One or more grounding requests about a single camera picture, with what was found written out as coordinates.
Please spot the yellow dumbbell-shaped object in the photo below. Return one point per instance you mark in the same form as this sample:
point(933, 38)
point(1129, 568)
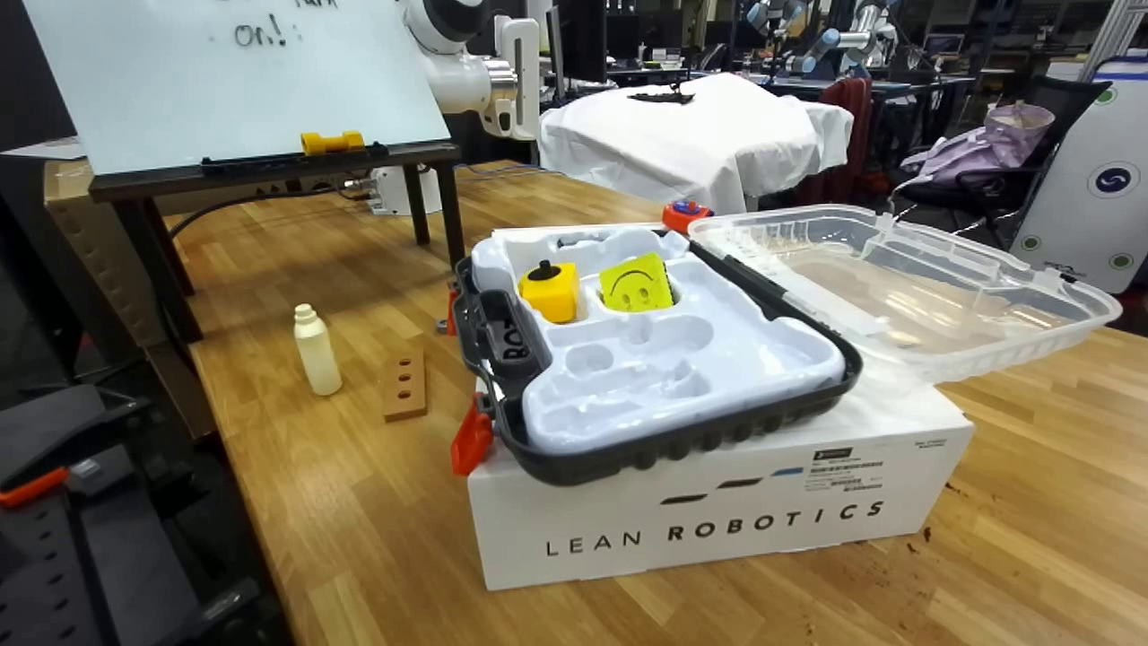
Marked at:
point(318, 144)

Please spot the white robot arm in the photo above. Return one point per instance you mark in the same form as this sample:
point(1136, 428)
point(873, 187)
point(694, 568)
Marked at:
point(480, 62)

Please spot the black and white tool case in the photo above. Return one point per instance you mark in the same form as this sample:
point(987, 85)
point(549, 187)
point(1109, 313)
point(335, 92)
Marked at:
point(585, 400)

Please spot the clear plastic case lid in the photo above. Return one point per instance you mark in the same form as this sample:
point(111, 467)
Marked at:
point(929, 299)

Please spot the whiteboard with black writing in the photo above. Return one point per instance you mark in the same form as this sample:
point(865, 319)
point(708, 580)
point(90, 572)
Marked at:
point(162, 85)

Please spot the wooden block with holes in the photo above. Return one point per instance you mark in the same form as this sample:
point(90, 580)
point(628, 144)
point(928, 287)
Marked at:
point(402, 384)

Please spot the white cloth covered table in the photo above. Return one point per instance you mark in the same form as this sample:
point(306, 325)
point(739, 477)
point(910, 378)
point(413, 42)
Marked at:
point(720, 140)

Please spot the white Lean Robotics box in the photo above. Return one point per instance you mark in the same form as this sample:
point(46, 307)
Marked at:
point(871, 467)

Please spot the purple cloth on chair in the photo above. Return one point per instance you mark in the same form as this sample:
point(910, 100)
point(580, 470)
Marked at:
point(1001, 140)

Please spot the white machine with blue logo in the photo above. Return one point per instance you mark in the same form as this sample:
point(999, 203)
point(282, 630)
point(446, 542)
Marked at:
point(1091, 208)

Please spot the black perforated metal plate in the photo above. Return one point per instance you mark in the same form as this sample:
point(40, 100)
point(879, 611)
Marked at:
point(117, 537)

